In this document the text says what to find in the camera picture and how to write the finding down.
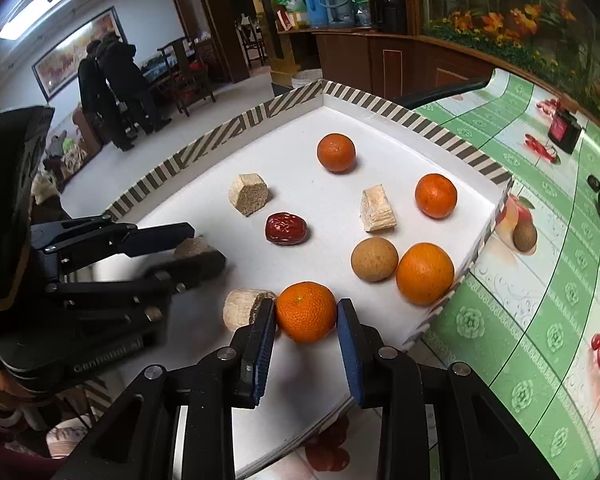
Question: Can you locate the mandarin orange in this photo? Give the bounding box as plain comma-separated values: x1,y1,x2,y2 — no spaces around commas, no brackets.
316,133,356,174
276,282,337,344

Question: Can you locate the blue water jug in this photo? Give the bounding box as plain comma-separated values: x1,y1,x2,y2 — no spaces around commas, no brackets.
306,0,328,28

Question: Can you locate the beige sugarcane chunk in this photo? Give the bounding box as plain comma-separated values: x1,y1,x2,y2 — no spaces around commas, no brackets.
228,174,268,217
222,288,277,333
173,236,216,261
360,184,396,233

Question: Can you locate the black cylindrical container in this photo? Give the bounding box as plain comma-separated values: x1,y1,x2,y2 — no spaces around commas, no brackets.
548,108,582,154

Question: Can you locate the white tray striped rim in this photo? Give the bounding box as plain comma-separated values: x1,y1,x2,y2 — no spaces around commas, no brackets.
78,78,515,478

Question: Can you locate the red jujube date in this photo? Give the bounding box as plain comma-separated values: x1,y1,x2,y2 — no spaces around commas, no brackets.
264,212,309,246

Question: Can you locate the framed wall painting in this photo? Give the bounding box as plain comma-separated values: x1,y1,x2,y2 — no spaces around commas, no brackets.
32,6,125,101

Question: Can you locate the person's left hand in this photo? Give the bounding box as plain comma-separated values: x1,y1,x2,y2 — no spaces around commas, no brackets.
0,372,33,404

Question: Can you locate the large orange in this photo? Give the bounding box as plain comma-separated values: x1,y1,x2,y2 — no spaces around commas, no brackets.
396,243,455,307

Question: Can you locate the wooden chair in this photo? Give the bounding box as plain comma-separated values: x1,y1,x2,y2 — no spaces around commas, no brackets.
157,36,216,117

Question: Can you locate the grey-blue thermos jug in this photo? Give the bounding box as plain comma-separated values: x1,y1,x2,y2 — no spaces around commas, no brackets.
318,0,355,28

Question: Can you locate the brown longan by tray corner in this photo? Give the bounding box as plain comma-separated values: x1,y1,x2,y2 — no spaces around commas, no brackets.
512,220,538,252

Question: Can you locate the person in dark coat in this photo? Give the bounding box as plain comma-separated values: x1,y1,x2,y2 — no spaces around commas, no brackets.
78,32,172,152

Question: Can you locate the beige sugarcane chunk back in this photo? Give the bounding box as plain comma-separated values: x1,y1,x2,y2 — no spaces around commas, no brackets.
173,236,216,261

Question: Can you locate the wooden sideboard cabinet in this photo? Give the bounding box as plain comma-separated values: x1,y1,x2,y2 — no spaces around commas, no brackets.
279,29,495,99

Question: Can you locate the brown longan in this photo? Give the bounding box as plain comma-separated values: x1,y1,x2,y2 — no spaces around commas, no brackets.
350,237,399,283
512,220,538,252

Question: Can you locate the small mandarin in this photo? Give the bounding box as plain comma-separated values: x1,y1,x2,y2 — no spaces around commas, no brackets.
415,174,457,220

